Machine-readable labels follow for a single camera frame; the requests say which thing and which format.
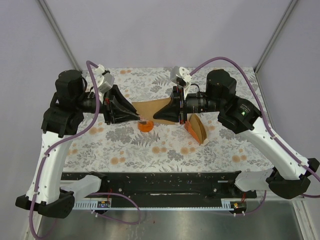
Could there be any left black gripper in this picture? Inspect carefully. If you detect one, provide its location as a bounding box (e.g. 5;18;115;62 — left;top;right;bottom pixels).
75;84;142;125

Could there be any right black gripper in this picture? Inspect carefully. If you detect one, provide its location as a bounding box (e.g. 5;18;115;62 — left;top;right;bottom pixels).
153;83;224;125

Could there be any coffee filter box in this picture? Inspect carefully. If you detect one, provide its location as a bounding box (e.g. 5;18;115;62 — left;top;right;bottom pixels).
184;113;210;146

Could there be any brown paper coffee filter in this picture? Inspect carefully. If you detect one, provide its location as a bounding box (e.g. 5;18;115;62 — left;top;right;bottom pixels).
132;97;175;125

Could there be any orange glass carafe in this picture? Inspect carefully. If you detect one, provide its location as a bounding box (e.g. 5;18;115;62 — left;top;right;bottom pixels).
137;120;154;133

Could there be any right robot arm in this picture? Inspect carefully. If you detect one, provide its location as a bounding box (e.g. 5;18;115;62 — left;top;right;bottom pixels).
153;69;320;200

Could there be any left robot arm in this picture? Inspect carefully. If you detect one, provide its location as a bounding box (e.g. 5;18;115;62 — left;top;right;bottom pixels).
15;66;140;219

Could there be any stack of brown filters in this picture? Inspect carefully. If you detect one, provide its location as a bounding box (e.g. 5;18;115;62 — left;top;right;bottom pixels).
189;113;210;145

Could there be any floral table mat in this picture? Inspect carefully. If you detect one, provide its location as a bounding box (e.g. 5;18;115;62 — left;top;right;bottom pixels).
63;67;273;173

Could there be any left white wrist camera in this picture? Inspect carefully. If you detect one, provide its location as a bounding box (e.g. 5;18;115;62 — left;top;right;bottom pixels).
93;64;115;102

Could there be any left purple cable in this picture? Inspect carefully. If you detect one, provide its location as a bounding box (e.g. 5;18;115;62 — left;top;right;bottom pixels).
28;60;143;239

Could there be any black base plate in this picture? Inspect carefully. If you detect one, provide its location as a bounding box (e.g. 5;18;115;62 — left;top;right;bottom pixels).
79;171;258;209

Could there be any aluminium front rail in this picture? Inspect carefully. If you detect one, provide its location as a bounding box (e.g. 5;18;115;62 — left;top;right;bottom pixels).
34;180;306;200

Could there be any white slotted cable duct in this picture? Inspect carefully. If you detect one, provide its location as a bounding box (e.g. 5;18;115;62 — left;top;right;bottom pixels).
73;198;247;211

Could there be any left aluminium frame post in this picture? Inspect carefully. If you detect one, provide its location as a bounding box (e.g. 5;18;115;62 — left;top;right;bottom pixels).
36;0;83;72

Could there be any aluminium frame post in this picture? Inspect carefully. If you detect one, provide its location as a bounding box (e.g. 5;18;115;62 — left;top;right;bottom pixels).
253;0;300;75
36;0;83;72

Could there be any right aluminium frame post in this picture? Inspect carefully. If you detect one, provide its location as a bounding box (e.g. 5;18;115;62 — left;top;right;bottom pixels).
253;0;300;75

